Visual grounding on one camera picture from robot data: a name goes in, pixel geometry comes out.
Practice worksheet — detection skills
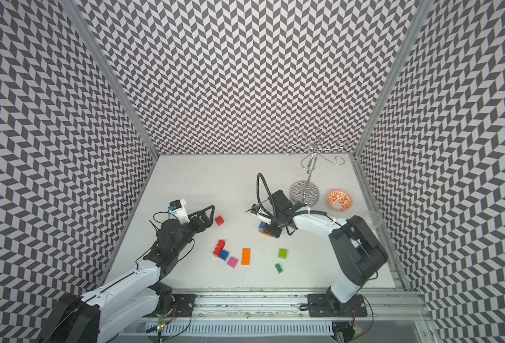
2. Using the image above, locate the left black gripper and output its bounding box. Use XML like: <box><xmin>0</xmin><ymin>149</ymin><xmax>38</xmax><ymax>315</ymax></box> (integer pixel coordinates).
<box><xmin>173</xmin><ymin>205</ymin><xmax>215</xmax><ymax>256</ymax></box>

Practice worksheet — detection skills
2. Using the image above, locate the small red lego brick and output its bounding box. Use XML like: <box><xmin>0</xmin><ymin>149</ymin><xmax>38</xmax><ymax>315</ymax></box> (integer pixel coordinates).
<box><xmin>215</xmin><ymin>216</ymin><xmax>225</xmax><ymax>226</ymax></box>

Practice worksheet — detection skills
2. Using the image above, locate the blue small lego brick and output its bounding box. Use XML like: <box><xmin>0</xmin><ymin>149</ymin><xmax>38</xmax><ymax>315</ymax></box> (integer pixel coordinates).
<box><xmin>218</xmin><ymin>250</ymin><xmax>230</xmax><ymax>261</ymax></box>

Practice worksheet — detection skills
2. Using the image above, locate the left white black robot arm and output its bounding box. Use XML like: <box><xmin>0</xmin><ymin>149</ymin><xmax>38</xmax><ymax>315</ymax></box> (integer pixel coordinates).
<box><xmin>36</xmin><ymin>202</ymin><xmax>215</xmax><ymax>342</ymax></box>

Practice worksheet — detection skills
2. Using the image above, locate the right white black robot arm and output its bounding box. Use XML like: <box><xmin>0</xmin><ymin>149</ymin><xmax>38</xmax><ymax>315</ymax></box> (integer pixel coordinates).
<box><xmin>250</xmin><ymin>173</ymin><xmax>389</xmax><ymax>304</ymax></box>

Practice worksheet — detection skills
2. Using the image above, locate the red stacked lego brick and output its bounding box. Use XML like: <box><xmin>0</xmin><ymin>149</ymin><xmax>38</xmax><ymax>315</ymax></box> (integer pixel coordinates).
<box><xmin>213</xmin><ymin>240</ymin><xmax>225</xmax><ymax>257</ymax></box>

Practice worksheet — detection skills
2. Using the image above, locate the lime green lego brick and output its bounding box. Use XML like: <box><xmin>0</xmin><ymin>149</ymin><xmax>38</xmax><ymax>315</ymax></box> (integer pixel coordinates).
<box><xmin>278</xmin><ymin>249</ymin><xmax>288</xmax><ymax>260</ymax></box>

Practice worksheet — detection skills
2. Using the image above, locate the pink lego brick near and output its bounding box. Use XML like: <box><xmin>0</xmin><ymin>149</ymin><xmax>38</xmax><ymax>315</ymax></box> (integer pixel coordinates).
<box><xmin>227</xmin><ymin>257</ymin><xmax>239</xmax><ymax>269</ymax></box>

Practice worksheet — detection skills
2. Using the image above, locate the orange long lego brick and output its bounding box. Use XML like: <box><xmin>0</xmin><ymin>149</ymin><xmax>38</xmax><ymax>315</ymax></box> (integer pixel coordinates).
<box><xmin>241</xmin><ymin>248</ymin><xmax>251</xmax><ymax>266</ymax></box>

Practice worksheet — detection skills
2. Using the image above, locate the orange patterned small plate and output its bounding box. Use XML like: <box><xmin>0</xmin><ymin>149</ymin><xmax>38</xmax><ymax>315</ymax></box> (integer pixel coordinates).
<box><xmin>327</xmin><ymin>190</ymin><xmax>353</xmax><ymax>212</ymax></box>

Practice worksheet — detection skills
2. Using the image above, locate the silver metal jewelry stand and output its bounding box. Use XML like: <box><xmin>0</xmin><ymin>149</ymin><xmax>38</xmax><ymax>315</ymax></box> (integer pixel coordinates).
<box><xmin>283</xmin><ymin>129</ymin><xmax>345</xmax><ymax>206</ymax></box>

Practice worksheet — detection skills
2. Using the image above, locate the clear glass cup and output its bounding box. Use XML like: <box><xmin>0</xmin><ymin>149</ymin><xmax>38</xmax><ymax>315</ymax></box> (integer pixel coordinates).
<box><xmin>361</xmin><ymin>210</ymin><xmax>383</xmax><ymax>230</ymax></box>

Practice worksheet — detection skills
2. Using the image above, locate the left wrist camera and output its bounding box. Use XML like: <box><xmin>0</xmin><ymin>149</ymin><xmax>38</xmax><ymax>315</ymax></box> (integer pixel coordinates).
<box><xmin>168</xmin><ymin>199</ymin><xmax>190</xmax><ymax>224</ymax></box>

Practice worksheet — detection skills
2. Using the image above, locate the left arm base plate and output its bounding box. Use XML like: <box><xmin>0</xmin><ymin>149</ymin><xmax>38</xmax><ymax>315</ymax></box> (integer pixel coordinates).
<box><xmin>148</xmin><ymin>294</ymin><xmax>197</xmax><ymax>319</ymax></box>

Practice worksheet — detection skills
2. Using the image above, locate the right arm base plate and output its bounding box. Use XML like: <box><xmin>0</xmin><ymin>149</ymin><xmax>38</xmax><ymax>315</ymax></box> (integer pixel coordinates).
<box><xmin>307</xmin><ymin>294</ymin><xmax>368</xmax><ymax>318</ymax></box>

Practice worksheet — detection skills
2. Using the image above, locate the white ribbed cable duct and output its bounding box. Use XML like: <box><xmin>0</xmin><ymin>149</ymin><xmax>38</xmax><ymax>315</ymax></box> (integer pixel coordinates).
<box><xmin>119</xmin><ymin>321</ymin><xmax>335</xmax><ymax>337</ymax></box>

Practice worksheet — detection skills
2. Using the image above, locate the aluminium front rail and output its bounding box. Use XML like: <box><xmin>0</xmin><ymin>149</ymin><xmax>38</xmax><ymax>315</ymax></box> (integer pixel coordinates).
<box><xmin>76</xmin><ymin>291</ymin><xmax>433</xmax><ymax>322</ymax></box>

